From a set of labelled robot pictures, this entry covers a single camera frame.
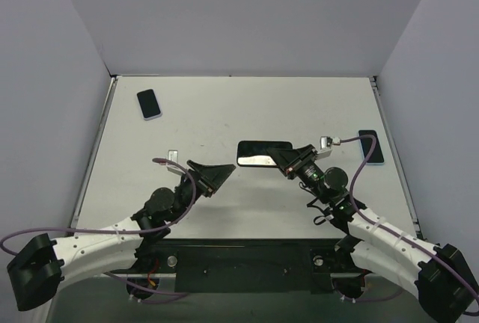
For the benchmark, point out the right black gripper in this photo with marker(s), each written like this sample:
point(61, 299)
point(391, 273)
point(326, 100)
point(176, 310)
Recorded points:
point(299, 161)

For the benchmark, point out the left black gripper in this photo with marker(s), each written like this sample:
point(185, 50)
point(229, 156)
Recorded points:
point(204, 181)

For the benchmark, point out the black phone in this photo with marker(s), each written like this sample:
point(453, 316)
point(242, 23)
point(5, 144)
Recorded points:
point(255, 153)

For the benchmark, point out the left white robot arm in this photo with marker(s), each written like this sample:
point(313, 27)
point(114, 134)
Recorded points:
point(45, 265)

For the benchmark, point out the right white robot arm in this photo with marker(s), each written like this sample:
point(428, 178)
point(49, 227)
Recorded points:
point(438, 277)

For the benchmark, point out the phone in blue case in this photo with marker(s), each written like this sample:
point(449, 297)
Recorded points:
point(370, 147)

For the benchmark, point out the phone in lilac case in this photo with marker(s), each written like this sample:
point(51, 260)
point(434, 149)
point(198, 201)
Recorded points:
point(149, 105)

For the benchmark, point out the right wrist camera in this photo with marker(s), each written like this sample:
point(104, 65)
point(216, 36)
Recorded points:
point(326, 145)

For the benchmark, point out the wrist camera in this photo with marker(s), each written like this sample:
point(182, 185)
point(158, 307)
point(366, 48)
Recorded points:
point(171, 162)
point(326, 145)

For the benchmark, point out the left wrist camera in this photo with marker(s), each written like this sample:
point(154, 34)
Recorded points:
point(171, 162)

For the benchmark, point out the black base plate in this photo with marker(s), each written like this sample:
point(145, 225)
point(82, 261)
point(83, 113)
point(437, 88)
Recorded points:
point(251, 265)

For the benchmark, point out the aluminium rail frame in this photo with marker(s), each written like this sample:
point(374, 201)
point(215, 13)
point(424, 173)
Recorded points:
point(204, 118)

